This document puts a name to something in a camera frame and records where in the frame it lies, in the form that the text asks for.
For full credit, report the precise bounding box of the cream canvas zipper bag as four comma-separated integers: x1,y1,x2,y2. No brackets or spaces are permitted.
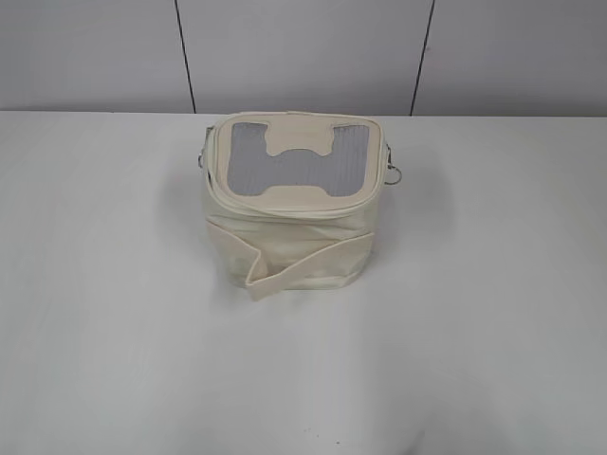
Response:
198,112,393,300

